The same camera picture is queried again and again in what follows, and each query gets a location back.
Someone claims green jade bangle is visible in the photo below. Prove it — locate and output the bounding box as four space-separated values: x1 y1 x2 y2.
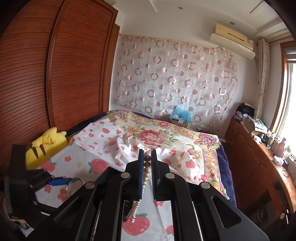
65 178 83 198

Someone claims white pearl necklace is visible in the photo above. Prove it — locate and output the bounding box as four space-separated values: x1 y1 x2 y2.
129 155 152 224

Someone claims yellow plush toy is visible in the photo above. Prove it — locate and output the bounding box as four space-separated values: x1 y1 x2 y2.
25 127 68 170

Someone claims strawberry flower print sheet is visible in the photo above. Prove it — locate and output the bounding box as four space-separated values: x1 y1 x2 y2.
34 117 230 241

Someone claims blue fluffy toy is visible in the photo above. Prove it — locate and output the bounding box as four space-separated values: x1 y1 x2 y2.
170 106 191 123

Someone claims pink circle pattern curtain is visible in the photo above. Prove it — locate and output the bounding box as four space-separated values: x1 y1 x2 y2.
114 35 238 132

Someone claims brown wooden side cabinet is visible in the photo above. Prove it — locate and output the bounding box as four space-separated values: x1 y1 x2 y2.
224 119 295 219

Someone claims dark clothes pile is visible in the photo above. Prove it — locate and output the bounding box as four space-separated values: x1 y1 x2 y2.
234 102 255 121

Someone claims brown wooden wardrobe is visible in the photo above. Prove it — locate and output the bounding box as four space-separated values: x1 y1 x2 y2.
1 1 119 174

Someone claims pink bottle on cabinet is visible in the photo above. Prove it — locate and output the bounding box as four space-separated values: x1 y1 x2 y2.
274 138 286 158

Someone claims white air conditioner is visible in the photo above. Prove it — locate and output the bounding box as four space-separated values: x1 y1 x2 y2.
210 24 255 60

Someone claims window with wooden frame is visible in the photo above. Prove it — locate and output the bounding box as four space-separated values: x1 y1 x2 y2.
269 40 296 144

